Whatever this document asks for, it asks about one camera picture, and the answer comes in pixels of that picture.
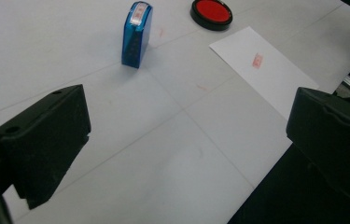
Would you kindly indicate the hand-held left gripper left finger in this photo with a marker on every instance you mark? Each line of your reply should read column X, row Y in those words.
column 48, row 140

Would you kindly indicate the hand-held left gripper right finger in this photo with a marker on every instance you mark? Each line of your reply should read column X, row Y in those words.
column 334, row 140

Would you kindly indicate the white paper sheet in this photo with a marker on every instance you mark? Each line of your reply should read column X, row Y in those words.
column 266, row 71

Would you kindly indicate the blue stamp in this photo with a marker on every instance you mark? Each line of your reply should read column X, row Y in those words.
column 135, row 40

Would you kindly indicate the round red ink pad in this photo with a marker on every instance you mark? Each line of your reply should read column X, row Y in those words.
column 212, row 12

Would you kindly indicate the white table cover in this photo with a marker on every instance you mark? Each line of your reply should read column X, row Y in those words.
column 151, row 130

